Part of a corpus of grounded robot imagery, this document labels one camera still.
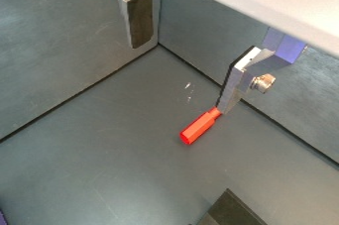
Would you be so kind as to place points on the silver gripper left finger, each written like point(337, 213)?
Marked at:
point(136, 12)

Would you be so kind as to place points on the red peg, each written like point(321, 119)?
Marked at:
point(198, 126)

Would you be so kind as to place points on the black angled holder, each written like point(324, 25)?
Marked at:
point(229, 211)

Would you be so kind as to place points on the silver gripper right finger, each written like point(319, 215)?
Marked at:
point(249, 71)

